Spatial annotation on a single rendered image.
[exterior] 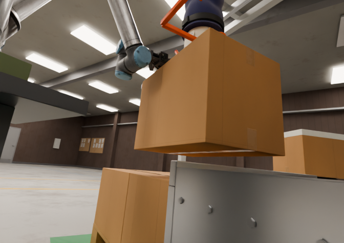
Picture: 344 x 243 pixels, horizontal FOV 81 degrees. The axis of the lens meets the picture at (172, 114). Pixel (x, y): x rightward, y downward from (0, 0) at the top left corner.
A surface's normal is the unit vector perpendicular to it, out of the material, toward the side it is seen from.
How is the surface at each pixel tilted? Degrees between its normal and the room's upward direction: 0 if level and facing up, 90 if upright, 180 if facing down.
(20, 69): 90
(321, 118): 90
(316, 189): 90
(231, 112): 90
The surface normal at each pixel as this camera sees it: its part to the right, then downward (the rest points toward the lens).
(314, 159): 0.20, -0.23
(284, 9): -0.56, -0.25
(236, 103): 0.51, -0.18
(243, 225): -0.84, -0.20
